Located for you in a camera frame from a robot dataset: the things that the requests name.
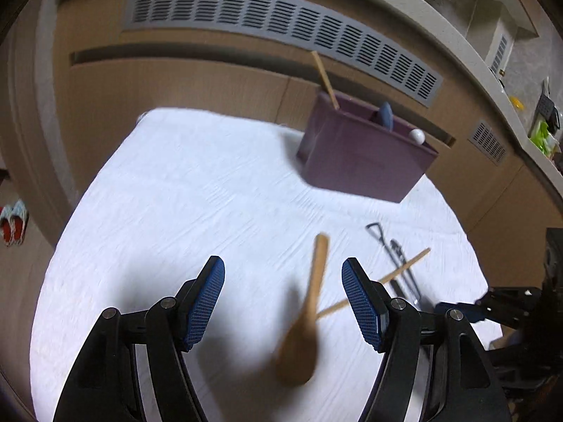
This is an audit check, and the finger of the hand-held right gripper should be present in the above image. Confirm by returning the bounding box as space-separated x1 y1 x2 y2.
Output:
475 287 550 330
435 301 487 324

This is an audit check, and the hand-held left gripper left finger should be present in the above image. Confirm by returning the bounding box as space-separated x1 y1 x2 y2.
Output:
53 255 226 422

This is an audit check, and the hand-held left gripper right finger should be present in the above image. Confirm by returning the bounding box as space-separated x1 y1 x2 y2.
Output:
342 258 513 422

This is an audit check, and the wooden chopstick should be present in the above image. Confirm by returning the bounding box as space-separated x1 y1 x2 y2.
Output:
311 50 340 110
317 248 431 319

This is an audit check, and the shovel shaped metal spoon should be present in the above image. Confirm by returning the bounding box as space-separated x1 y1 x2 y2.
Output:
365 222 410 304

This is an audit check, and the wooden spoon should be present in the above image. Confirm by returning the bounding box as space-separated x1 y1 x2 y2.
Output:
275 234 330 385

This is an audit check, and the purple utensil holder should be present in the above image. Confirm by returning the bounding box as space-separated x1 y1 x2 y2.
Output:
296 92 438 204

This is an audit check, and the white textured towel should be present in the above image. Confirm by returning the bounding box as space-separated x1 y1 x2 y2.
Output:
30 108 491 422

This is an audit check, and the green packet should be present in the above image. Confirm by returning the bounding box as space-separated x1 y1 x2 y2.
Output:
530 121 559 156

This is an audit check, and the small grey vent grille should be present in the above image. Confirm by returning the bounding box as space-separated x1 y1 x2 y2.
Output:
467 121 508 166

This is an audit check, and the red teal slipper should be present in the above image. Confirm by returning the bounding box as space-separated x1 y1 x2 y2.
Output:
11 200 29 245
0 204 16 246

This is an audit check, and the wooden kitchen cabinet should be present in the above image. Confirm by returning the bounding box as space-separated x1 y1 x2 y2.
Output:
0 0 563 282

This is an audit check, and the grey stone countertop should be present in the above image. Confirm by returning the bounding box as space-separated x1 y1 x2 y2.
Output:
53 0 563 172

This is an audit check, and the long grey vent grille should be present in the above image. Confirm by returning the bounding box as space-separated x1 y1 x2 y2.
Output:
121 0 444 108

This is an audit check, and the white vented wall box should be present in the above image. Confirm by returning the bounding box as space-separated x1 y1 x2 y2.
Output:
484 20 522 81

